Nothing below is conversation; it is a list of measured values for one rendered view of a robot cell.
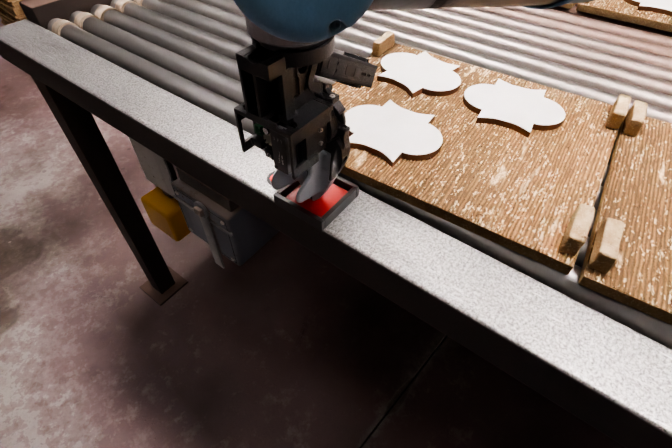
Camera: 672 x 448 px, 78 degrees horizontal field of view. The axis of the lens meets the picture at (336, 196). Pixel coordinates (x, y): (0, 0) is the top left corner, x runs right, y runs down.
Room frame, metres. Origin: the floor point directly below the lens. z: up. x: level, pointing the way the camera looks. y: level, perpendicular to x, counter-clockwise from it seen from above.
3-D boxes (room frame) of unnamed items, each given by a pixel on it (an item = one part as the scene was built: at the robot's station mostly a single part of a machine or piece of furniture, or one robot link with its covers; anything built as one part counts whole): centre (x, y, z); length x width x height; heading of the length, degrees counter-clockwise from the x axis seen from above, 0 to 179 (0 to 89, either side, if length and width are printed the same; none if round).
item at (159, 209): (0.58, 0.33, 0.74); 0.09 x 0.08 x 0.24; 53
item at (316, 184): (0.34, 0.03, 0.97); 0.06 x 0.03 x 0.09; 143
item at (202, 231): (0.48, 0.19, 0.77); 0.14 x 0.11 x 0.18; 53
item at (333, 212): (0.36, 0.02, 0.92); 0.08 x 0.08 x 0.02; 53
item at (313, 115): (0.34, 0.04, 1.08); 0.09 x 0.08 x 0.12; 143
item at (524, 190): (0.51, -0.17, 0.93); 0.41 x 0.35 x 0.02; 56
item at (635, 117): (0.49, -0.42, 0.95); 0.06 x 0.02 x 0.03; 147
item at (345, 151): (0.35, 0.01, 1.02); 0.05 x 0.02 x 0.09; 53
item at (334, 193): (0.36, 0.02, 0.92); 0.06 x 0.06 x 0.01; 53
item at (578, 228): (0.29, -0.26, 0.95); 0.06 x 0.02 x 0.03; 146
